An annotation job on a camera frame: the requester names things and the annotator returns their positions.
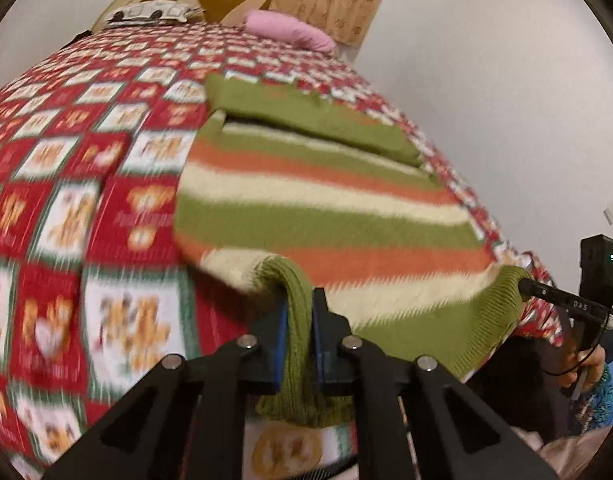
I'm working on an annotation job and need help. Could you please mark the green orange striped knit sweater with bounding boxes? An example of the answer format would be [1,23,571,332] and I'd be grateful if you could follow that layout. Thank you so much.
[173,73,526,427]

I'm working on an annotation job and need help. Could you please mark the person's right hand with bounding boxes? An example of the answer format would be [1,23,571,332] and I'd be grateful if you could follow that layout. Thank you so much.
[557,346,606,392]

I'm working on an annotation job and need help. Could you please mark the red teddy bear patchwork bedspread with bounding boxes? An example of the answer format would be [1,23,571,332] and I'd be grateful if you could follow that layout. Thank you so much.
[0,24,561,479]

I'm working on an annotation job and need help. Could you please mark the black object beside bed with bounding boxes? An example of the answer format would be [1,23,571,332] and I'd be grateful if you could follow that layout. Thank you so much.
[60,30,93,50]

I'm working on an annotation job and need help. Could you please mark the pink pillow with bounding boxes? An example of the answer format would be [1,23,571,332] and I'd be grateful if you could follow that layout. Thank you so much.
[244,10,337,54]

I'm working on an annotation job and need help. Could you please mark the grey white patterned pillow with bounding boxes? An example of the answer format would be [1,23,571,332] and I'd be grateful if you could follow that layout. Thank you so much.
[104,0,204,25]

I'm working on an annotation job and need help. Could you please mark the white wall socket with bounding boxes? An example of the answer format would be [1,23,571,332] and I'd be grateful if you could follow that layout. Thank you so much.
[603,203,613,226]

